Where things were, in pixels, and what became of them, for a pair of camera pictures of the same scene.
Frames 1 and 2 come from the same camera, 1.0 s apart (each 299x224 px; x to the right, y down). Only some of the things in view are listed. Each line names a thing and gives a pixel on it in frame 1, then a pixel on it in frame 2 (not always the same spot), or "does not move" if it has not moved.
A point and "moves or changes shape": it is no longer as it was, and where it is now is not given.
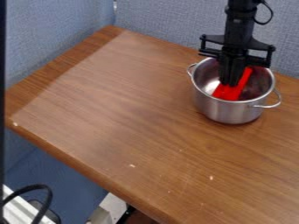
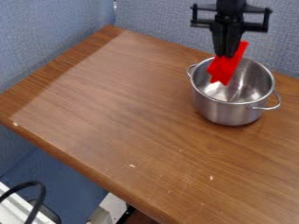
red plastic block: x=228 y=93 moves or changes shape
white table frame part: x=109 y=211 does not move
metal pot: x=236 y=111 does not move
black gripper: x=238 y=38 → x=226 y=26
